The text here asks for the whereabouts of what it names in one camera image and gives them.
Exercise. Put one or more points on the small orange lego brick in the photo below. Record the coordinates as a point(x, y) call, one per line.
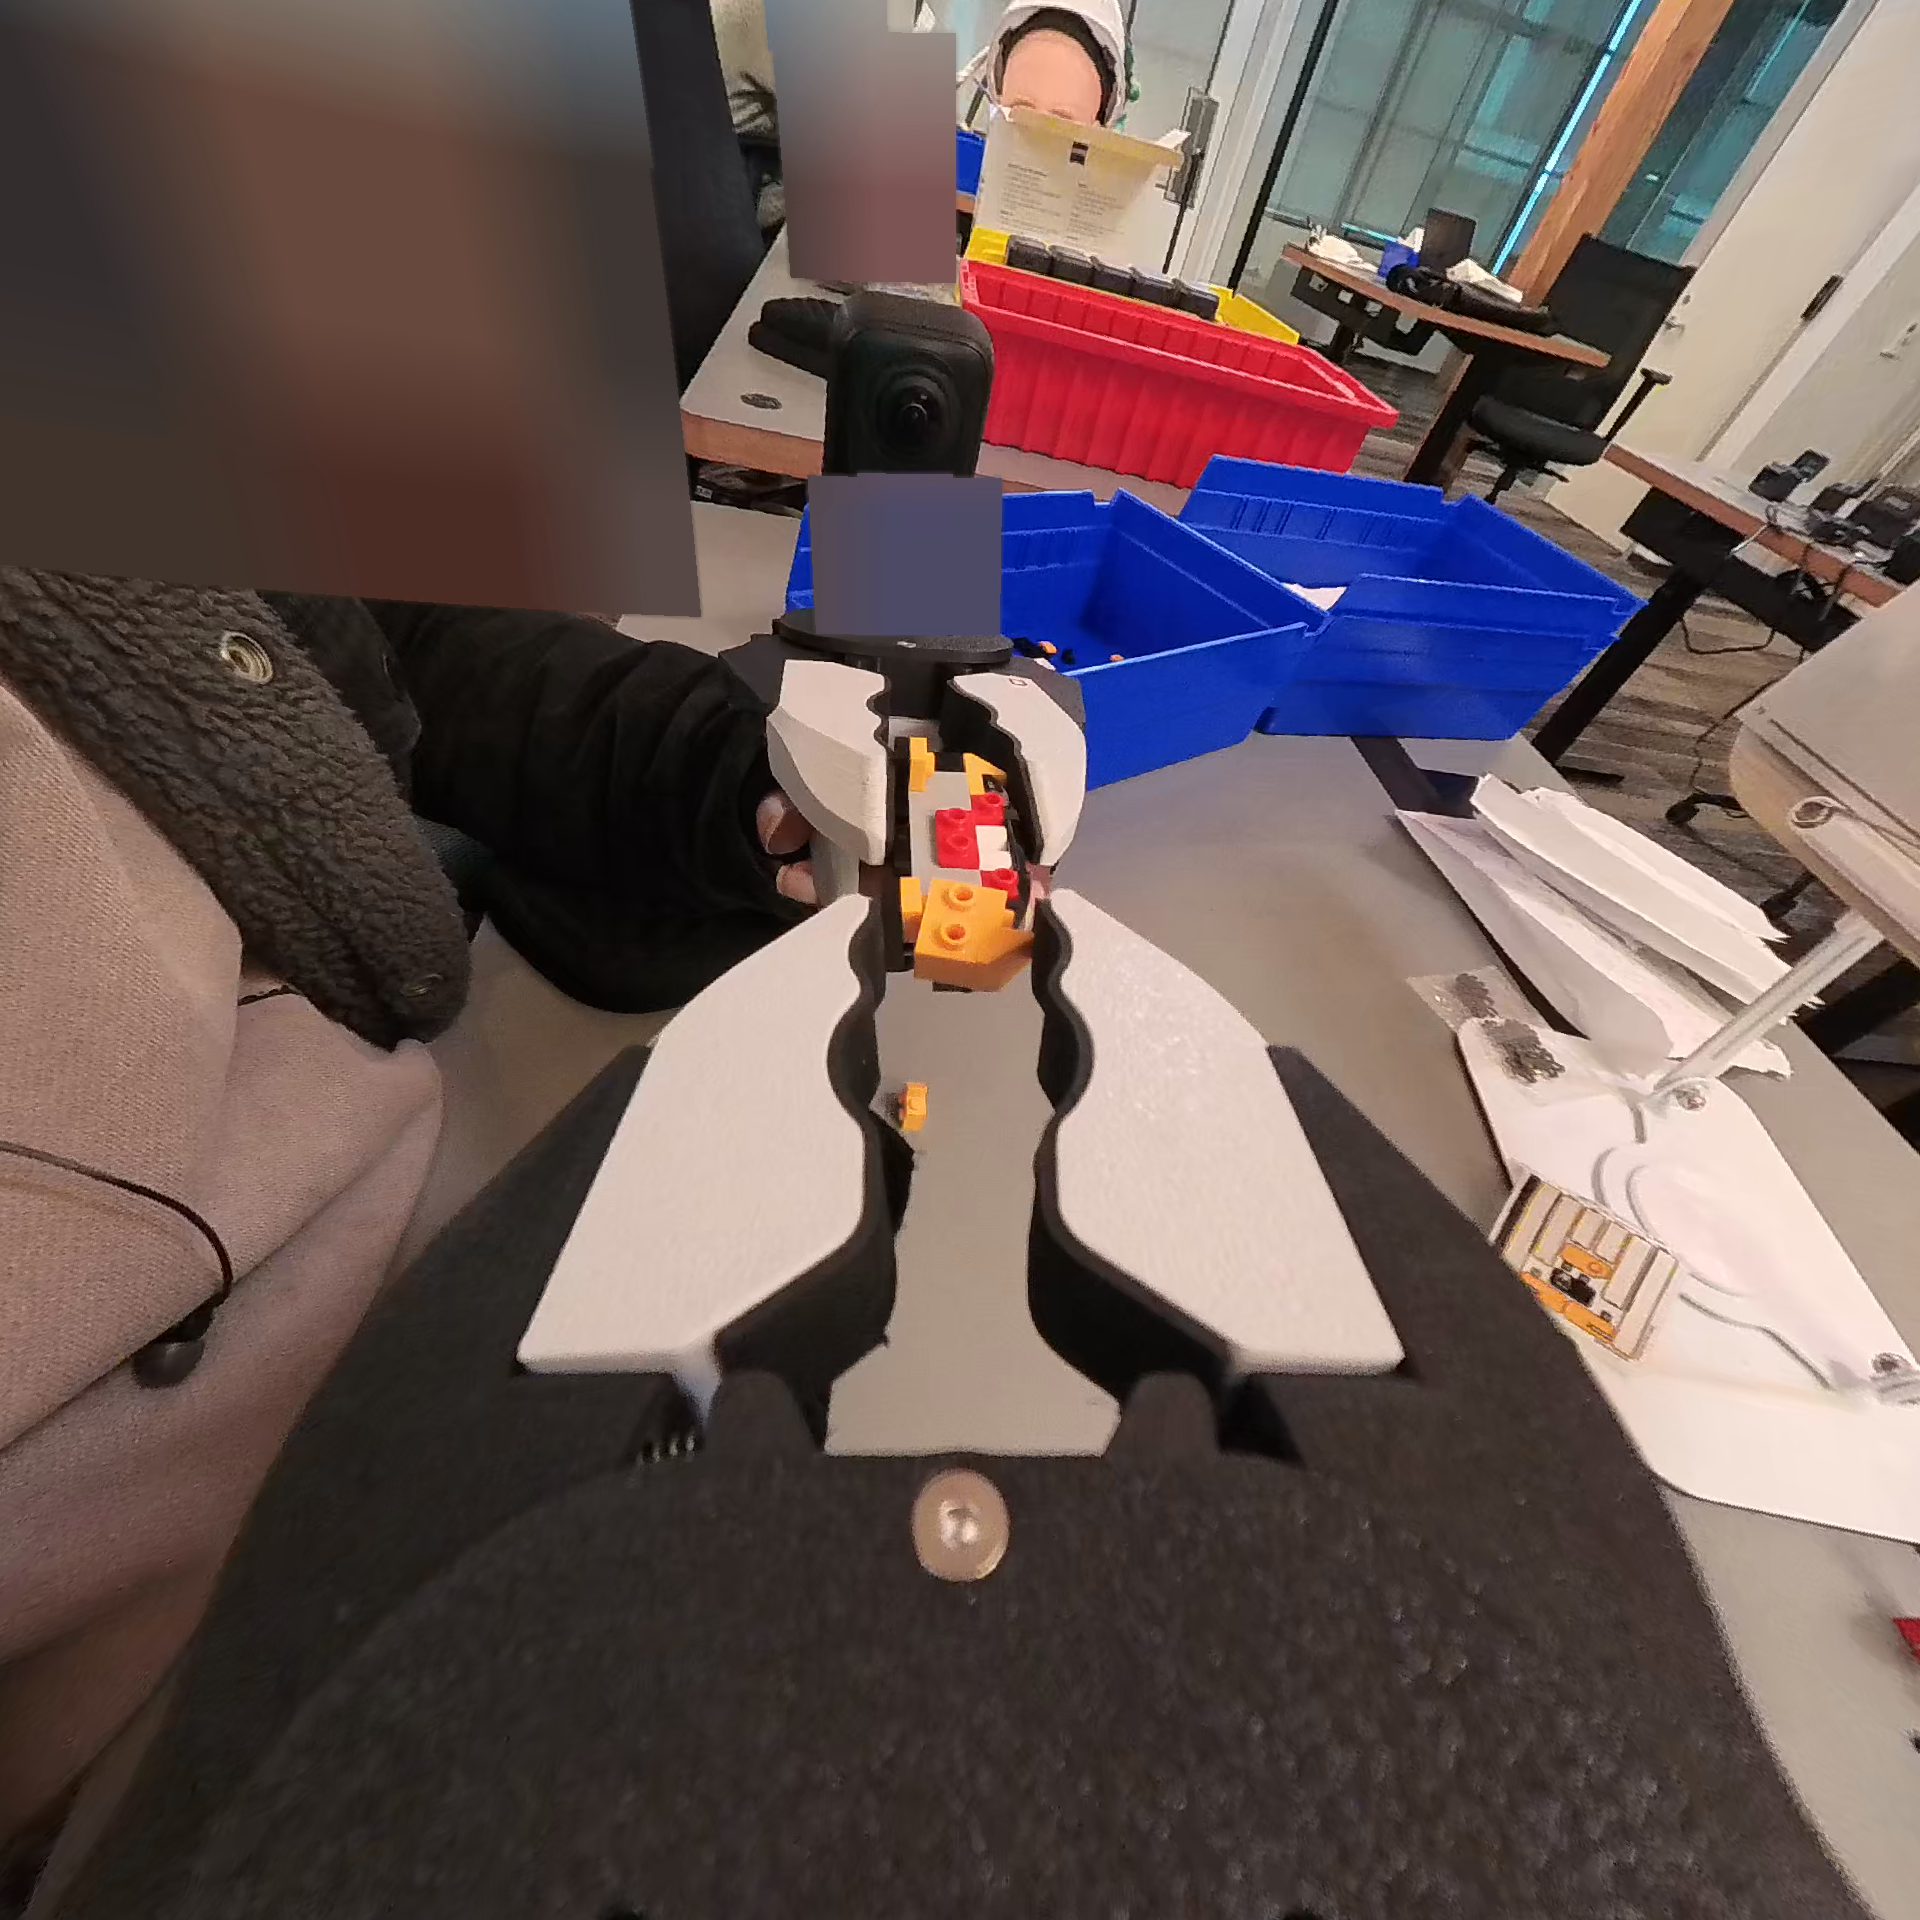
point(909, 1107)

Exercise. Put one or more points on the long wooden edge desk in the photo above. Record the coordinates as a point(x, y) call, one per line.
point(1723, 511)

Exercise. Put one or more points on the person's left hand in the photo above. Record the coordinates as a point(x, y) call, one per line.
point(787, 856)

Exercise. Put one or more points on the white book stand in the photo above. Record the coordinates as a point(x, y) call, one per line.
point(1723, 1201)

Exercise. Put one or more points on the loose lego pieces pile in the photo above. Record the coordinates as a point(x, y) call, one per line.
point(1079, 657)

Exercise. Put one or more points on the sticker sheet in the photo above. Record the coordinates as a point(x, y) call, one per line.
point(1589, 1267)

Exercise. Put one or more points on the black office chair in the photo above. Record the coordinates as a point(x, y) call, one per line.
point(1605, 347)

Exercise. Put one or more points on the black foam pad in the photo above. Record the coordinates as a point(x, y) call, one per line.
point(796, 329)

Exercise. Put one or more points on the large yellow plastic bin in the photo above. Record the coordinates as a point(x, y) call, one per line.
point(1253, 312)

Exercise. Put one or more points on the dark grey fleece jacket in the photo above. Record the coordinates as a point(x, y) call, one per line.
point(224, 780)

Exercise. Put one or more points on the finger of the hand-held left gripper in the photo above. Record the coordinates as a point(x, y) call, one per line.
point(1049, 765)
point(826, 750)

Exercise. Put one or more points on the red plastic bin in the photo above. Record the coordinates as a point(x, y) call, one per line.
point(1171, 390)

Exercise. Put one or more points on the beige sweatshirt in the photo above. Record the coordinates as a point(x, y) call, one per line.
point(148, 1125)

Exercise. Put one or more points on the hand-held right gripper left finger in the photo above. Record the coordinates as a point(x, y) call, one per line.
point(721, 1172)

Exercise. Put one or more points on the white paper bag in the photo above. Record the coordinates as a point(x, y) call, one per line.
point(1560, 945)
point(1620, 856)
point(1693, 937)

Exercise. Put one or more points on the black red orange lego subassembly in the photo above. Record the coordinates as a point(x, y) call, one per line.
point(968, 937)

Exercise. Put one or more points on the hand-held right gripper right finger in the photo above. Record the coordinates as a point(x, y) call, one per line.
point(1213, 1184)

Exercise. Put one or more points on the row of black boxes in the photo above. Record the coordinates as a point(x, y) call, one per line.
point(1108, 276)

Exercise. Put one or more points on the white cardboard box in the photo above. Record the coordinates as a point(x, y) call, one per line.
point(1079, 196)

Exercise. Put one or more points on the clear bag of small parts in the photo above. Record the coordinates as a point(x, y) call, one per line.
point(1500, 1027)

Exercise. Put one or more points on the blue plastic bin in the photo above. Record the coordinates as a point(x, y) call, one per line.
point(1185, 676)
point(1305, 494)
point(1440, 661)

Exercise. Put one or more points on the wooden pillar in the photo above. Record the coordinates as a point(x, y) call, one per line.
point(1620, 135)

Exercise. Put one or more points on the black high-back chair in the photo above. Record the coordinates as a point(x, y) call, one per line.
point(691, 150)

